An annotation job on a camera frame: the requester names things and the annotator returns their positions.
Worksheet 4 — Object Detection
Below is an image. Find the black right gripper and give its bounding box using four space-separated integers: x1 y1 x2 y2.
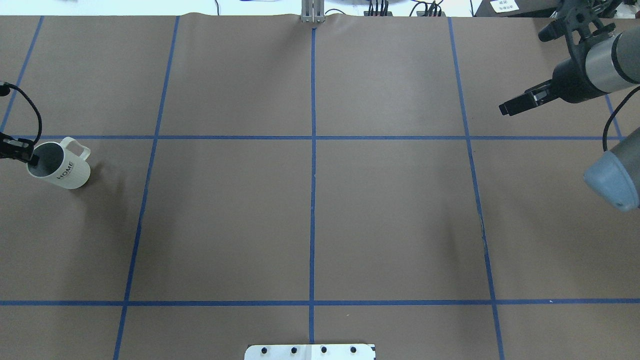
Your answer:
498 58 595 116

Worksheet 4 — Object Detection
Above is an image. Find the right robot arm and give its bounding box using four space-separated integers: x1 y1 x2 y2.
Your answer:
499 21 639 212

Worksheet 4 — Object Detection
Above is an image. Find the black orange power strip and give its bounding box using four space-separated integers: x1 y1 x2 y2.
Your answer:
363 0 446 18

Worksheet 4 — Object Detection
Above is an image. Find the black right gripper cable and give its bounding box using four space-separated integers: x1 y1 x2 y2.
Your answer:
602 86 640 152

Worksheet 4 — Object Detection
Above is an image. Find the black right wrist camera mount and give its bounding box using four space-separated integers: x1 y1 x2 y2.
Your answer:
538 0 622 57

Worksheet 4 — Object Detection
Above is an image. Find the aluminium frame post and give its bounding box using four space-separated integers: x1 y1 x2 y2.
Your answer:
300 0 326 24

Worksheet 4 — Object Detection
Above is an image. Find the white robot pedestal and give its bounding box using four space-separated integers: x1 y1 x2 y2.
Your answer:
244 343 377 360

